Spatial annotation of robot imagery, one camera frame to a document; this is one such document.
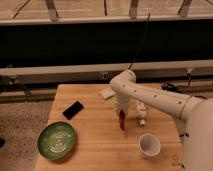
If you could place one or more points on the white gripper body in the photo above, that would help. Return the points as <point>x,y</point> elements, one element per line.
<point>121,103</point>

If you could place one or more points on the red chili pepper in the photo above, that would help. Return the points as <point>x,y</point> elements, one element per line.
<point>122,120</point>

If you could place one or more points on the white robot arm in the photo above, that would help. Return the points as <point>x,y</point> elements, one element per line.
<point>196,112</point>

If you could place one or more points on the white plastic bottle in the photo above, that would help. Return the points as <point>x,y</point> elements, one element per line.
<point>141,113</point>

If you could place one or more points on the black rectangular block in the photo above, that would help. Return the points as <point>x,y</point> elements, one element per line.
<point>71,111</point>

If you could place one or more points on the white cup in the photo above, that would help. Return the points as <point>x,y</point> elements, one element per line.
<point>149,145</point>

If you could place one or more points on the green ceramic bowl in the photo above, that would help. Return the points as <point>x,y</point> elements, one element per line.
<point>56,140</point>

